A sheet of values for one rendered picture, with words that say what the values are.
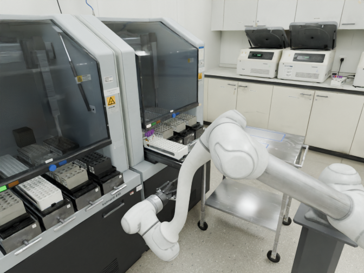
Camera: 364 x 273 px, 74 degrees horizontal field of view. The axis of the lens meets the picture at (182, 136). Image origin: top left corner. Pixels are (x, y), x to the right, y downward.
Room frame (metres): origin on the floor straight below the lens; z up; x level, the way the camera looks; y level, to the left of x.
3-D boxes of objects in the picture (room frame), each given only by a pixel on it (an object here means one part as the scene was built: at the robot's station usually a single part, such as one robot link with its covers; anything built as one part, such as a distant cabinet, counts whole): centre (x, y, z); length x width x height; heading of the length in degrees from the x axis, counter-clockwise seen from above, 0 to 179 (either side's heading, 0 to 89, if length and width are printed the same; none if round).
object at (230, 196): (1.55, -0.52, 0.41); 0.67 x 0.46 x 0.82; 57
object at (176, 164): (1.49, 0.22, 0.78); 0.73 x 0.14 x 0.09; 53
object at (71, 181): (1.03, 0.54, 0.85); 0.12 x 0.02 x 0.06; 143
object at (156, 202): (0.96, 0.15, 0.74); 0.09 x 0.06 x 0.09; 53
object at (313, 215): (0.92, -0.71, 0.73); 0.22 x 0.18 x 0.06; 143
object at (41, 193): (0.97, 0.71, 0.83); 0.30 x 0.10 x 0.06; 53
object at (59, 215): (1.05, 0.81, 0.78); 0.73 x 0.14 x 0.09; 53
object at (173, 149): (1.40, 0.11, 0.83); 0.30 x 0.10 x 0.06; 53
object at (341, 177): (0.90, -0.70, 0.87); 0.18 x 0.16 x 0.22; 179
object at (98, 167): (1.15, 0.44, 0.85); 0.12 x 0.02 x 0.06; 143
